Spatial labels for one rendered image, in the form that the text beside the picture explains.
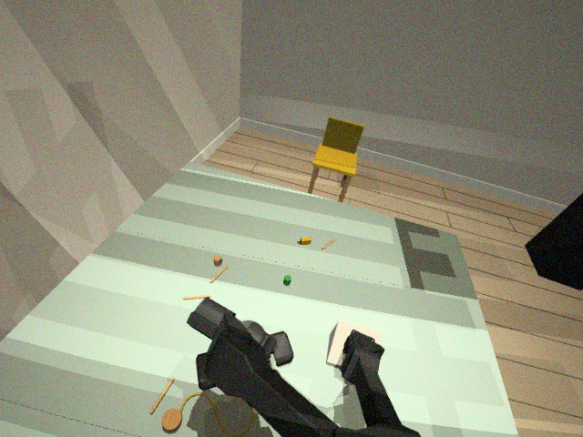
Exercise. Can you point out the round wooden button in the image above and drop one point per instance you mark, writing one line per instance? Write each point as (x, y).
(172, 419)

